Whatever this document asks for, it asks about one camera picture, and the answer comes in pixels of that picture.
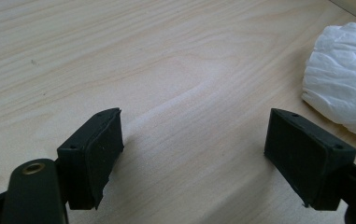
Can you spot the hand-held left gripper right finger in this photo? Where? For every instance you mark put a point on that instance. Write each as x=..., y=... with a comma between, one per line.
x=303, y=155

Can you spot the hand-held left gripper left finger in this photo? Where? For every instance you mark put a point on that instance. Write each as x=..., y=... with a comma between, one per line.
x=87, y=161

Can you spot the white crumpled paper towel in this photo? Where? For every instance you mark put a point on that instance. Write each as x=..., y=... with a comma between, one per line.
x=342, y=77

